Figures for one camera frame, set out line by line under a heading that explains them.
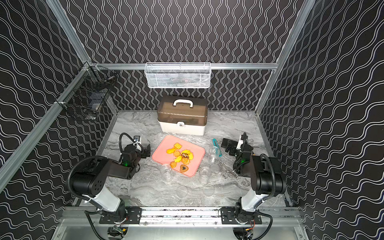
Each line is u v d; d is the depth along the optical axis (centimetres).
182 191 84
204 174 88
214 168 90
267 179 47
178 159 93
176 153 95
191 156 94
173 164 91
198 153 97
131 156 73
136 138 82
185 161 92
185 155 92
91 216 69
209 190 83
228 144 88
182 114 91
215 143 101
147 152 88
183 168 90
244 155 75
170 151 97
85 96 92
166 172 88
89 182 46
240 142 85
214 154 90
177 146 98
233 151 87
